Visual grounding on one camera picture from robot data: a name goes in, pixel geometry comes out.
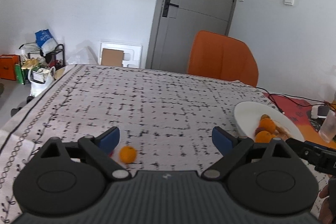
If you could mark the black door handle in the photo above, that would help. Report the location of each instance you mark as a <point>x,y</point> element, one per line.
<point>167,4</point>

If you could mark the peeled citrus segments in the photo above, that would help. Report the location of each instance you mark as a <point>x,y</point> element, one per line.
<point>281,131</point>

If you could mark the patterned white tablecloth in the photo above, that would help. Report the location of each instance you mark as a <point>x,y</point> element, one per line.
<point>168,118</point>

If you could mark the red orange placemat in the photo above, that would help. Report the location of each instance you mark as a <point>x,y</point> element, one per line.
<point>298,110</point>

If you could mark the orange chair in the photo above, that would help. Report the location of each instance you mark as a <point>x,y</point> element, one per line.
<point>221,57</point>

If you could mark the brown cardboard piece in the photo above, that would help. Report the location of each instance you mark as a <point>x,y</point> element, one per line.
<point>112,58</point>

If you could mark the person's right hand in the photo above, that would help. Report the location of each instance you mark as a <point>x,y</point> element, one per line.
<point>325,214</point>

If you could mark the grey door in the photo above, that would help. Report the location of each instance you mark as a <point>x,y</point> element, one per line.
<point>171,38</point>

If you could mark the blue white plastic bag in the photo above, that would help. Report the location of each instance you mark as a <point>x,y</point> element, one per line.
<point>45,41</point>

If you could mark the white round plate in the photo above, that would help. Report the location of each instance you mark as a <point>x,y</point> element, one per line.
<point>247,118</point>

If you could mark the large orange mandarin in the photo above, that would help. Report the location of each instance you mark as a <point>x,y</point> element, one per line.
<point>268,124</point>

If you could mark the yellow-brown round fruit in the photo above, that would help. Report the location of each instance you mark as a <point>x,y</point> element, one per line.
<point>264,116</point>

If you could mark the white charger adapter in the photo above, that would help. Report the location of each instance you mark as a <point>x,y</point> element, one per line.
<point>319,112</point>

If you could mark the green box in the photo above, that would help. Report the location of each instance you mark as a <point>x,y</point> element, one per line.
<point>21,74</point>

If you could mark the small orange fruit on cloth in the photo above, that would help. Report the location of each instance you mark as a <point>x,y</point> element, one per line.
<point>127,154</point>

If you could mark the orange box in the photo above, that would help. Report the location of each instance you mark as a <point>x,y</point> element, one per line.
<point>7,66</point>

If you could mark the white foam packaging board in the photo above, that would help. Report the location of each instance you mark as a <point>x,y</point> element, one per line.
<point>131,53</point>

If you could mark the clear plastic cup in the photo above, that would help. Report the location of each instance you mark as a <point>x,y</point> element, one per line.
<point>328,129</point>

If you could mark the dark red plum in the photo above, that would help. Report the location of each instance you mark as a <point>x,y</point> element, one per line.
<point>259,129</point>

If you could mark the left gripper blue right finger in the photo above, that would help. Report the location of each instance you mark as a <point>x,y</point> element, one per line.
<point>234,151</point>

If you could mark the white wall switch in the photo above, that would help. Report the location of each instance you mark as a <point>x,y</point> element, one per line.
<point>289,2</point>

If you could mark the white plastic bag with box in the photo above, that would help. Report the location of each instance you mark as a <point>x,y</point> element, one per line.
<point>40,80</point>

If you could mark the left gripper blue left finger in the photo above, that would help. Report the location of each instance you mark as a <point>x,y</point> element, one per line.
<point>97,152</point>

